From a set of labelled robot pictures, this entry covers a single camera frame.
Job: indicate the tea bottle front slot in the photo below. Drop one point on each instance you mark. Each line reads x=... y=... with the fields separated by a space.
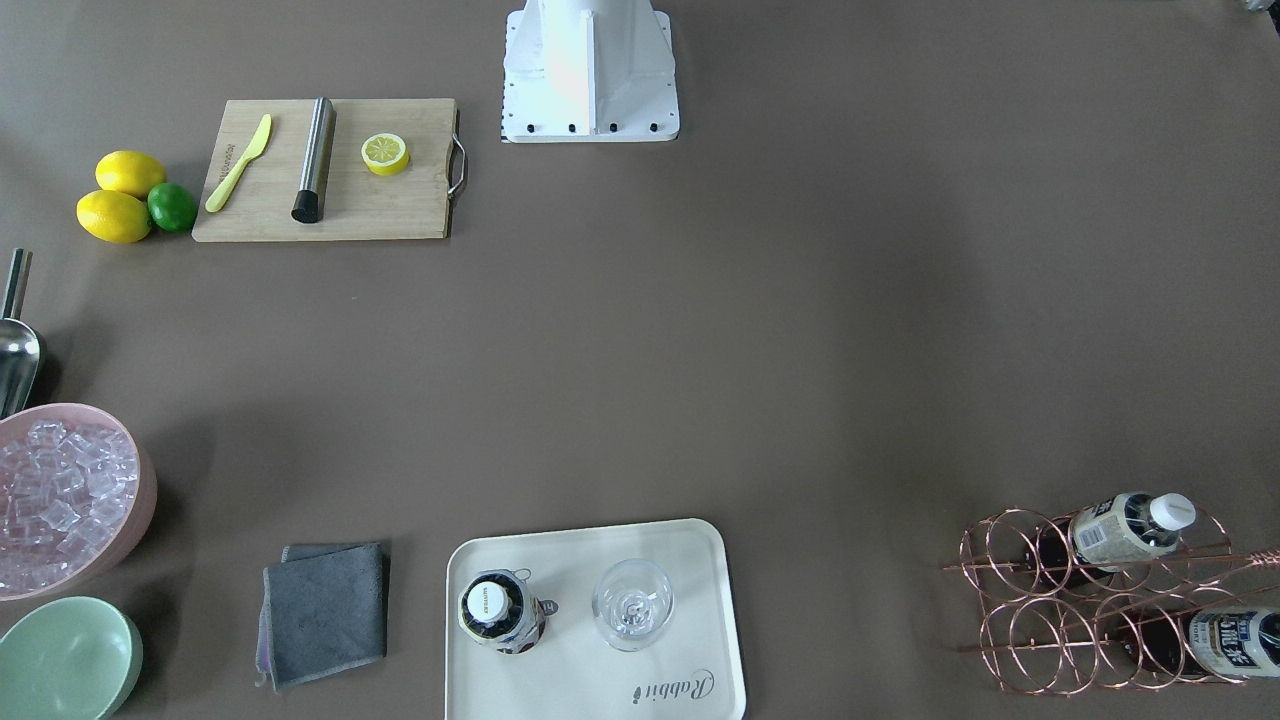
x=498 y=610

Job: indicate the copper wire bottle basket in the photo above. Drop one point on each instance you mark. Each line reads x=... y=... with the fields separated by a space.
x=1040 y=637

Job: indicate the tea bottle back slot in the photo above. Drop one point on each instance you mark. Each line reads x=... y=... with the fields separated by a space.
x=1108 y=537

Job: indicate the tea bottle side slot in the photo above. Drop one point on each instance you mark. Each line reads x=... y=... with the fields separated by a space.
x=1238 y=643

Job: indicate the clear wine glass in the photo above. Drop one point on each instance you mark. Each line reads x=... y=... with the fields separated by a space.
x=632 y=604

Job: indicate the cream serving tray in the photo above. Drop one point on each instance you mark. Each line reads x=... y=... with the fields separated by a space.
x=693 y=671

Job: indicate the bamboo cutting board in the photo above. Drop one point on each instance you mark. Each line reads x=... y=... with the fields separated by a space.
x=413 y=205

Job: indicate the half lemon slice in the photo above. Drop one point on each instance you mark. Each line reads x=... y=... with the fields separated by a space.
x=385 y=154

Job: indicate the steel muddler black tip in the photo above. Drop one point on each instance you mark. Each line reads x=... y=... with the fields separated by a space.
x=309 y=201

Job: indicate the grey folded cloth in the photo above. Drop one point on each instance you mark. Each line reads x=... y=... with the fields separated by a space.
x=324 y=611

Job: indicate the yellow plastic knife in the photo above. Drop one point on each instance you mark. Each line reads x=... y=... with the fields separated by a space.
x=253 y=150

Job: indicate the green lime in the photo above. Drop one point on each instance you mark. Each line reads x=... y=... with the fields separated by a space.
x=172 y=207

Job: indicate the pink bowl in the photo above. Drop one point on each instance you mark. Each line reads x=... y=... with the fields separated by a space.
x=142 y=511

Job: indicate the yellow lemon upper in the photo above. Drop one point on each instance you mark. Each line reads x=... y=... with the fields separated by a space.
x=132 y=172

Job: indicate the yellow lemon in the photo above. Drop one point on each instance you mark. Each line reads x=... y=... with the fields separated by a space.
x=132 y=172
x=114 y=216

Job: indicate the yellow lemon lower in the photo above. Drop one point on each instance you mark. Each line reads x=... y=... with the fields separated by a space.
x=114 y=216

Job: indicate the clear ice cubes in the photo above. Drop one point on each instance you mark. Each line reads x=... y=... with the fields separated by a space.
x=67 y=489

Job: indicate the steel ice scoop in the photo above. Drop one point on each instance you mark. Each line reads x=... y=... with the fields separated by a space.
x=21 y=345

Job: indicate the mint green bowl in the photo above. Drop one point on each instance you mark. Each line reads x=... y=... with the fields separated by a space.
x=74 y=658

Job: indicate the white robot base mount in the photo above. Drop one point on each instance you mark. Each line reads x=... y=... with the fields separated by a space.
x=589 y=72

